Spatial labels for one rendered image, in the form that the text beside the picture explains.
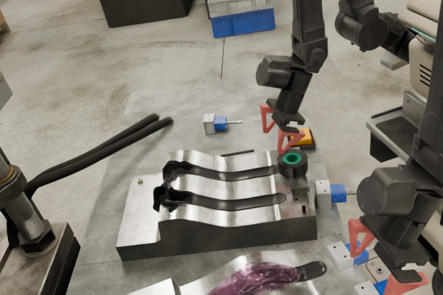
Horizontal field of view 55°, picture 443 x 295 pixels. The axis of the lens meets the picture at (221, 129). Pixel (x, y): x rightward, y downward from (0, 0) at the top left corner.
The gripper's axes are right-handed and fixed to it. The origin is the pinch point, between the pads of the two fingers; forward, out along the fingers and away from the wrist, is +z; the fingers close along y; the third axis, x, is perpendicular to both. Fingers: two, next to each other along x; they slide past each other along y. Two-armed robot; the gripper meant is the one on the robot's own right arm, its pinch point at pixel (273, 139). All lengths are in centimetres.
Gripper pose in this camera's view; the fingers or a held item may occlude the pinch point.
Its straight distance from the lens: 108.5
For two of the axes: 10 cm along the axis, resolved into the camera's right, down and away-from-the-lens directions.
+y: 2.9, 5.2, -8.0
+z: -2.8, 8.5, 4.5
